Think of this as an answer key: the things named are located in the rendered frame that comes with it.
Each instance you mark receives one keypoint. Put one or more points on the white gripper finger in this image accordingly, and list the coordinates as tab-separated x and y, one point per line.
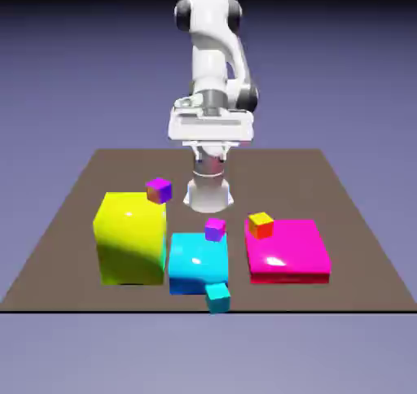
222	153
197	153

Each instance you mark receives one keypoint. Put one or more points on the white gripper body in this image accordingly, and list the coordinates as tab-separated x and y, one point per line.
210	127

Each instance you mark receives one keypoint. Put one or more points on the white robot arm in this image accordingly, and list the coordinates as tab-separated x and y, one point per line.
208	65

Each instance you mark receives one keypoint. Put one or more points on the small purple cube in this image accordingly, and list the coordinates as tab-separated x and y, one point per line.
159	190

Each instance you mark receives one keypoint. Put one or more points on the small magenta cube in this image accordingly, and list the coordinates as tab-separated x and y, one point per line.
215	229

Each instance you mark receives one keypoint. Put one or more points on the small orange cube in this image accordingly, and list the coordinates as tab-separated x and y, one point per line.
260	225

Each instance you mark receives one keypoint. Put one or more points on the small cyan cube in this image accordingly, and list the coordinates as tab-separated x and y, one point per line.
217	298

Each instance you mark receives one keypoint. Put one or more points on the large yellow box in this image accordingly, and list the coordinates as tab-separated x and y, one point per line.
130	237

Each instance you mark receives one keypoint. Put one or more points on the large cyan box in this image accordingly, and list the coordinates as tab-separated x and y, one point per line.
197	263

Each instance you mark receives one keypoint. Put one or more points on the large magenta box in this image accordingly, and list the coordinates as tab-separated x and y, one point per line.
286	254

